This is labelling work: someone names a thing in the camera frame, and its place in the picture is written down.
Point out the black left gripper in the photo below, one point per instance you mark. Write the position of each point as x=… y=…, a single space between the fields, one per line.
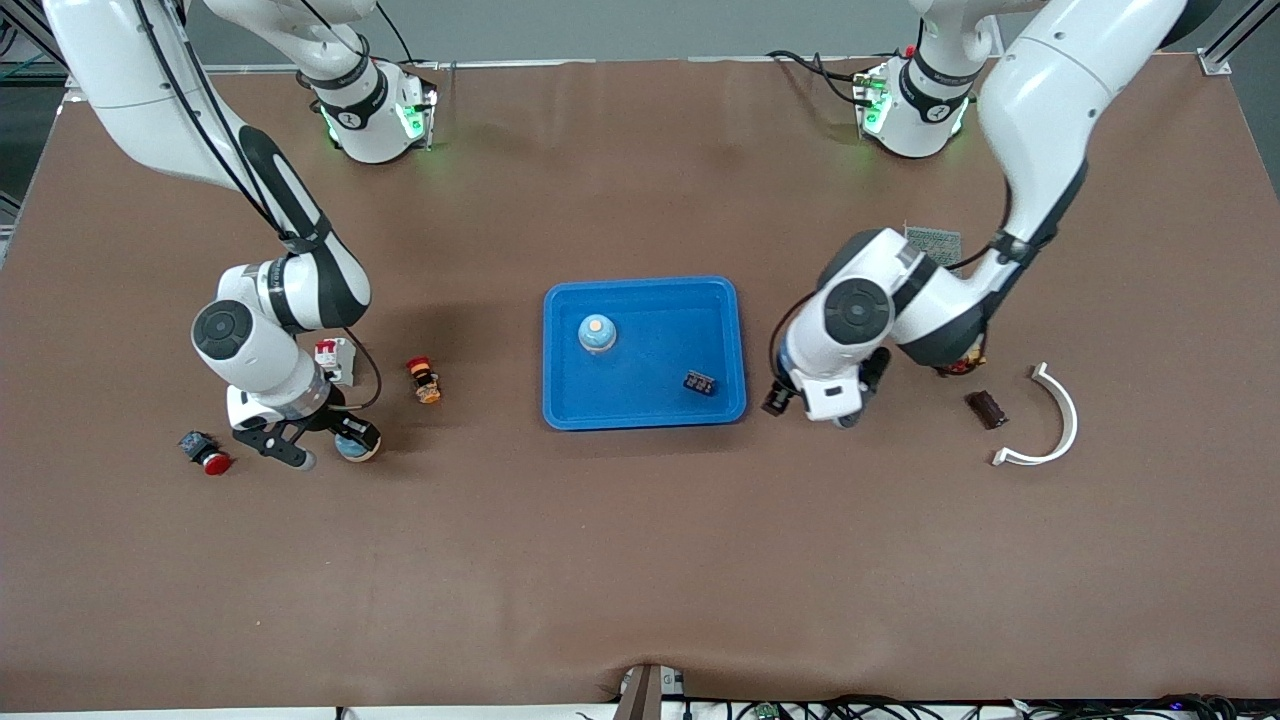
x=876 y=369

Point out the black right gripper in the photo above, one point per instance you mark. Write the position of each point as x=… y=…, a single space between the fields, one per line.
x=330 y=415

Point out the light blue dome bell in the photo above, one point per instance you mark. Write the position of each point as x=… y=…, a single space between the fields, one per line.
x=357 y=447
x=597 y=338

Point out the black connector block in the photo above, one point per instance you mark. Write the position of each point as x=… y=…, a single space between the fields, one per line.
x=698 y=382

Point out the long dark brown capacitor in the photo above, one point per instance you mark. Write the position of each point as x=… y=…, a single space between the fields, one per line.
x=987 y=410

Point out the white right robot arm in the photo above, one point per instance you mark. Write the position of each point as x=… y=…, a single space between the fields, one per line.
x=250 y=350

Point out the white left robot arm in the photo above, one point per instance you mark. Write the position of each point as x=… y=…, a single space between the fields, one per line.
x=1040 y=90

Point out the blue plastic tray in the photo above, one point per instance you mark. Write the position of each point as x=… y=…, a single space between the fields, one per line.
x=650 y=400

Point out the red mushroom emergency stop button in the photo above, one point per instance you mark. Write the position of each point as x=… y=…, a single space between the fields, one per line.
x=205 y=452

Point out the brown table cover sheet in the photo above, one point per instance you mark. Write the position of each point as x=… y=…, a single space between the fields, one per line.
x=640 y=550

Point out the metal mesh power supply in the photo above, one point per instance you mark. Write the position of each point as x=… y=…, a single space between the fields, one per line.
x=940 y=240

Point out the white circuit breaker red switch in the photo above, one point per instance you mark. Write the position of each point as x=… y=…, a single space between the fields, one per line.
x=340 y=365

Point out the red orange push-button switch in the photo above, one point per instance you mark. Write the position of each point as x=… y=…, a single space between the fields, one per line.
x=424 y=380

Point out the white curved plastic bracket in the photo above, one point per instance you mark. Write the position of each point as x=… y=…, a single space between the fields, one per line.
x=1068 y=420

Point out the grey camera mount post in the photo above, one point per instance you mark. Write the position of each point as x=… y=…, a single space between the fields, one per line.
x=648 y=695

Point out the aluminium frame profile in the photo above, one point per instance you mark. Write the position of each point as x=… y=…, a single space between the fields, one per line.
x=1215 y=62

